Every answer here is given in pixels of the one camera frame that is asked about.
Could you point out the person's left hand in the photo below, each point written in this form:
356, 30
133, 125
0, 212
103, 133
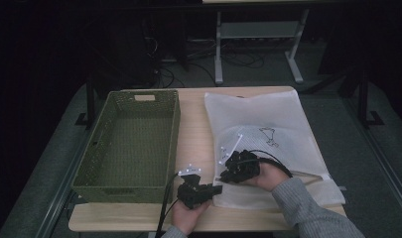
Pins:
187, 216

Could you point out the white mesh laundry bag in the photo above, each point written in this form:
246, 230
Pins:
248, 109

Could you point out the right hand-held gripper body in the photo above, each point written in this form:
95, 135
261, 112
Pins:
243, 165

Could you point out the green woven basket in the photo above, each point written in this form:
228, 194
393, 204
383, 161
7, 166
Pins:
129, 148

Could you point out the black metal stand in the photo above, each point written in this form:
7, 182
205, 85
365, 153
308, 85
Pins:
363, 99
90, 99

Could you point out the person's right hand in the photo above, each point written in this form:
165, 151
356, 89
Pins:
271, 175

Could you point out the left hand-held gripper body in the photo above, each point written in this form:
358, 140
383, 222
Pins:
192, 193

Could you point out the white metal desk frame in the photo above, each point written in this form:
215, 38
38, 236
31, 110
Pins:
218, 49

